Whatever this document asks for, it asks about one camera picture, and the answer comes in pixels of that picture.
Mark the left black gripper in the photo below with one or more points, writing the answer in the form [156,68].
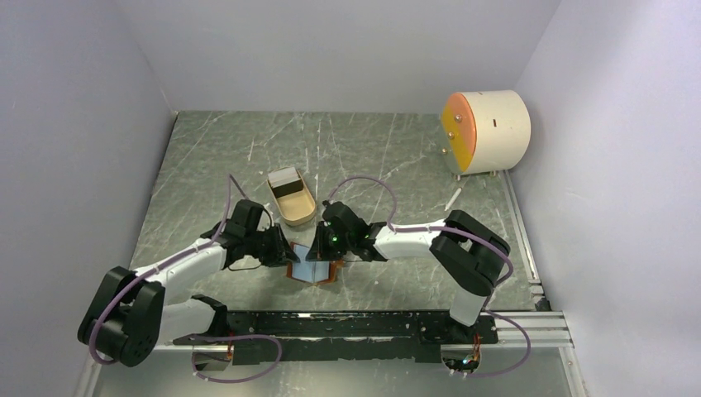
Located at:
[281,252]

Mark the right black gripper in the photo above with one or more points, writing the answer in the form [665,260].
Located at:
[318,251]

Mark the brown leather card holder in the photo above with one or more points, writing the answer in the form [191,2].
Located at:
[312,272]

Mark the beige oval card tray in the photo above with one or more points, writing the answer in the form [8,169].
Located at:
[296,209]

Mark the black card divider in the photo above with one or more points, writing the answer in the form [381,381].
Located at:
[289,188]

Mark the stack of white cards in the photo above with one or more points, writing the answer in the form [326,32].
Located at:
[281,177]

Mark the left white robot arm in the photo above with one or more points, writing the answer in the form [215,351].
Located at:
[132,311]

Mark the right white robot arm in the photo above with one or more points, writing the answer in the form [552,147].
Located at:
[472,255]

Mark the white pen on table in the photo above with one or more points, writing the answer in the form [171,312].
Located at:
[452,199]

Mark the cream cylindrical cabinet orange door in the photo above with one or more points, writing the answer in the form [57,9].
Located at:
[484,131]

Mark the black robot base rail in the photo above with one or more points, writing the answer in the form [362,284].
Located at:
[418,334]

